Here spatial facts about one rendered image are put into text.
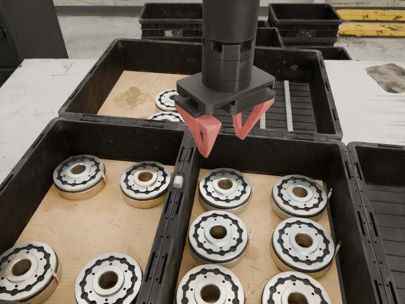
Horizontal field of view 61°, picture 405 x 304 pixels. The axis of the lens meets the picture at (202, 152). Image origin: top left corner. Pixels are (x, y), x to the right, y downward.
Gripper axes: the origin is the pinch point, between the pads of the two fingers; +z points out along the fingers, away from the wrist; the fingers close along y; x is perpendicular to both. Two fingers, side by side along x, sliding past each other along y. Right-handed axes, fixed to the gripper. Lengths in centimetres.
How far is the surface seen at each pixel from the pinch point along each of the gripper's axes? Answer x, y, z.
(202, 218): -4.1, -0.1, 20.6
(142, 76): -60, -19, 22
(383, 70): -27, -105, 33
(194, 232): -2.6, 2.9, 20.5
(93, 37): -287, -86, 102
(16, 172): -27.5, 23.4, 13.6
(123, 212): -16.2, 9.9, 23.5
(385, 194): 11.6, -34.8, 23.0
